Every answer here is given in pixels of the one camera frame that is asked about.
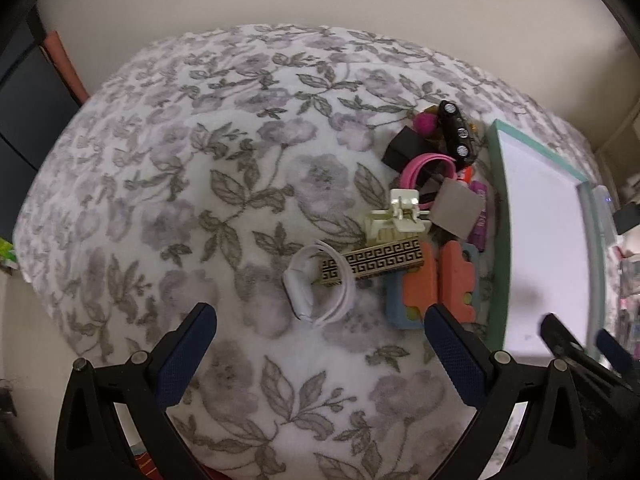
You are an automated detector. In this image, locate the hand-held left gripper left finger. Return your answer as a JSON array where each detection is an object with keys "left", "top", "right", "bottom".
[{"left": 54, "top": 302, "right": 218, "bottom": 480}]

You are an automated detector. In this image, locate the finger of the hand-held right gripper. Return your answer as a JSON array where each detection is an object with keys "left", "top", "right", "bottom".
[
  {"left": 596, "top": 329, "right": 635, "bottom": 373},
  {"left": 539, "top": 312, "right": 587, "bottom": 361}
]

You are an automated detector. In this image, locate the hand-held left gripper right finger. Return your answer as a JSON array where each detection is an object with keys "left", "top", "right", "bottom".
[{"left": 424, "top": 304, "right": 588, "bottom": 480}]

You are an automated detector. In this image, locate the orange and blue block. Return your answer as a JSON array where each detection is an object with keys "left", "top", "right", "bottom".
[
  {"left": 385, "top": 242, "right": 441, "bottom": 331},
  {"left": 437, "top": 240, "right": 482, "bottom": 323}
]

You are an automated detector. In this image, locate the white box with teal rim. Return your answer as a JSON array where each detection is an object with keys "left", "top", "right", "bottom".
[{"left": 487, "top": 119, "right": 618, "bottom": 361}]

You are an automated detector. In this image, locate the purple tube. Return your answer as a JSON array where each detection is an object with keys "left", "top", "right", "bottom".
[{"left": 467, "top": 182, "right": 493, "bottom": 252}]

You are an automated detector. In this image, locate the white smartwatch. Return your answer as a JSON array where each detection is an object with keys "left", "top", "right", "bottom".
[{"left": 282, "top": 240, "right": 357, "bottom": 326}]

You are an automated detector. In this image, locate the cream claw hair clip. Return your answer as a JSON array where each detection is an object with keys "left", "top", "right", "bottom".
[{"left": 364, "top": 188, "right": 432, "bottom": 247}]

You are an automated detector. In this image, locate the grey charger cube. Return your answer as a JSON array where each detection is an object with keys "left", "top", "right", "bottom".
[{"left": 429, "top": 178, "right": 487, "bottom": 237}]

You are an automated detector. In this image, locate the pink watch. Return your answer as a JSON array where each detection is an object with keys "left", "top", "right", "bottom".
[{"left": 400, "top": 152, "right": 458, "bottom": 211}]

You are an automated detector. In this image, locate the black square case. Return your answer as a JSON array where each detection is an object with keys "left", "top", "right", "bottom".
[{"left": 384, "top": 126, "right": 436, "bottom": 171}]

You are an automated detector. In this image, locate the black toy car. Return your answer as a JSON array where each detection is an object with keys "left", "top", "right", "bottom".
[{"left": 437, "top": 100, "right": 478, "bottom": 168}]

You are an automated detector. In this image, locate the pink doll toy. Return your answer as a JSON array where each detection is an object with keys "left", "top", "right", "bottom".
[{"left": 414, "top": 105, "right": 483, "bottom": 141}]

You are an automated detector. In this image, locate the white power bank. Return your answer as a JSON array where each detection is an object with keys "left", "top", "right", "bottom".
[{"left": 592, "top": 185, "right": 618, "bottom": 241}]

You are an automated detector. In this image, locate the black power adapter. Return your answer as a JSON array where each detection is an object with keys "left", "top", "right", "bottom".
[{"left": 612, "top": 205, "right": 640, "bottom": 233}]

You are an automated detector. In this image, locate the floral print blanket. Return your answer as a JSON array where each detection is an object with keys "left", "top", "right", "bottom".
[{"left": 12, "top": 24, "right": 601, "bottom": 480}]

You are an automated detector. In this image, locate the dark blue cabinet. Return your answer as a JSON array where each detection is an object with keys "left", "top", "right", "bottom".
[{"left": 0, "top": 10, "right": 83, "bottom": 171}]

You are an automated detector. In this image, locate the red board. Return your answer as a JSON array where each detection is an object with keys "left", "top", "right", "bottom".
[{"left": 42, "top": 31, "right": 91, "bottom": 106}]

